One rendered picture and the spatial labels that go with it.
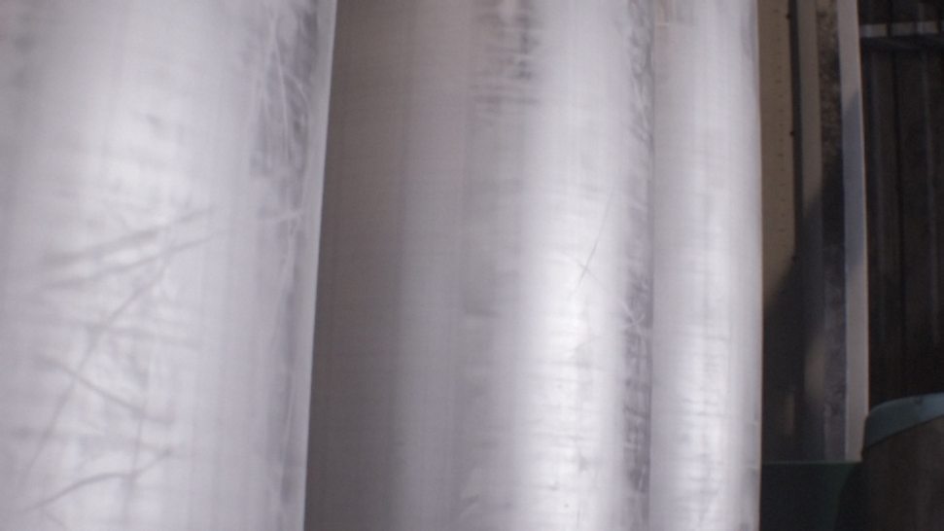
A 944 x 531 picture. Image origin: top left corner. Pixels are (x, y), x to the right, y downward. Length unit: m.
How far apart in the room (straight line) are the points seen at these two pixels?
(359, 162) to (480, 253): 0.06
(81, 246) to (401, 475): 0.29
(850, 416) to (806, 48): 0.48
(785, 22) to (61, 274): 1.72
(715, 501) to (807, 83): 1.11
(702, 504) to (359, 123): 0.34
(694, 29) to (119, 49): 0.62
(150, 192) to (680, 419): 0.56
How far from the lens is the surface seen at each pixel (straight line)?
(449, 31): 0.58
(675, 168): 0.84
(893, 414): 1.59
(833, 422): 1.77
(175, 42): 0.29
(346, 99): 0.58
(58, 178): 0.27
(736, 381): 0.84
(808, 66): 1.88
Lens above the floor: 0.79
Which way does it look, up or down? 12 degrees up
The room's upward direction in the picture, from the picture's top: 2 degrees clockwise
